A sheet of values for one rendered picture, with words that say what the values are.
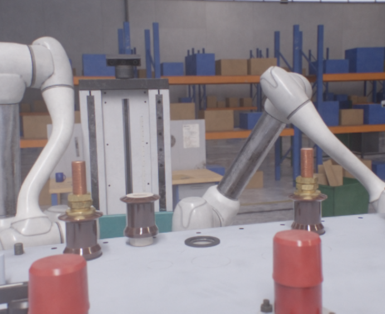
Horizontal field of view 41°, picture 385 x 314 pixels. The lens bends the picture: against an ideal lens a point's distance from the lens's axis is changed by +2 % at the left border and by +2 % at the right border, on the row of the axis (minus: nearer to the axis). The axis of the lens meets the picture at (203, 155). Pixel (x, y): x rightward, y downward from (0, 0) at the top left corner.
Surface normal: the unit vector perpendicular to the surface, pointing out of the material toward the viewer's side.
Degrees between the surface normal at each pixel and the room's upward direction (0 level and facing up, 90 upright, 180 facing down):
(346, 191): 94
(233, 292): 0
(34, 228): 61
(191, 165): 90
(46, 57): 66
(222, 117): 90
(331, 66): 90
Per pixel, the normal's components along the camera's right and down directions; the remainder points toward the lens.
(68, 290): 0.58, 0.05
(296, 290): -0.25, 0.12
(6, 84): 0.54, 0.33
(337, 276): -0.03, -0.99
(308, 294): 0.23, 0.11
